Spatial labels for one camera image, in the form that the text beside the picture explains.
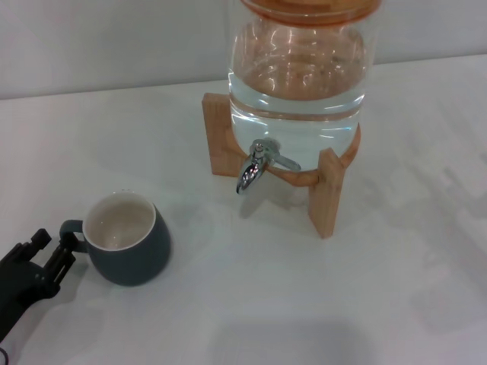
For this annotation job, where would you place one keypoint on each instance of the chrome dispenser faucet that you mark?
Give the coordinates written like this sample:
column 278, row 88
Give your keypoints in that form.
column 251, row 171

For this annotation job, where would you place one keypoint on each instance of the wooden dispenser lid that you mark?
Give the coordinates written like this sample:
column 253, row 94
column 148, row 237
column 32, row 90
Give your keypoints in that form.
column 304, row 9

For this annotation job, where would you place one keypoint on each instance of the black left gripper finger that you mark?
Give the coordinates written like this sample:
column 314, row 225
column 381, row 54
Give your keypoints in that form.
column 36, row 243
column 61, row 262

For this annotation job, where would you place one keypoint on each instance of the light wooden dispenser stand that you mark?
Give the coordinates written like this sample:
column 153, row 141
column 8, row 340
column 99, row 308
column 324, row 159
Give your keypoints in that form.
column 325, row 197

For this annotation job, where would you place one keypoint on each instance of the dark teal ceramic mug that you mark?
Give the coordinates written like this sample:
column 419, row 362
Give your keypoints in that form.
column 129, row 262

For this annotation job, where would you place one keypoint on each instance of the clear glass water dispenser jar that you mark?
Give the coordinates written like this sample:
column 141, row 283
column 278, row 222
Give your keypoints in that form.
column 296, row 95

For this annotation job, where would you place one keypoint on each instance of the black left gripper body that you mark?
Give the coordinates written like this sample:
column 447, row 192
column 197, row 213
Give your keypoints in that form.
column 19, row 281

